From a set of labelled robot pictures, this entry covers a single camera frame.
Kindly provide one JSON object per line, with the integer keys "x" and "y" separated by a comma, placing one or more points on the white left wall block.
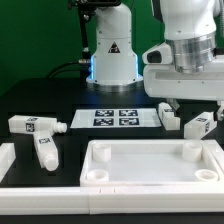
{"x": 7, "y": 157}

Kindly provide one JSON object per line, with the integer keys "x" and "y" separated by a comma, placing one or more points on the black camera pole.
{"x": 86, "y": 10}

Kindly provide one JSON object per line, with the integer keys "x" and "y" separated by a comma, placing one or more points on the white obstacle wall bar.
{"x": 106, "y": 200}

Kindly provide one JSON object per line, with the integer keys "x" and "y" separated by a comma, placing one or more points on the white desk top tray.
{"x": 152, "y": 163}

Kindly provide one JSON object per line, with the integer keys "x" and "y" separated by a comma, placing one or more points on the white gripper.
{"x": 162, "y": 81}

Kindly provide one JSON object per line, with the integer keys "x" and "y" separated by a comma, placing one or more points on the white marker sheet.
{"x": 115, "y": 118}

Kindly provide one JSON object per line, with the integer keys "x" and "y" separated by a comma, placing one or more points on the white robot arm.
{"x": 183, "y": 61}

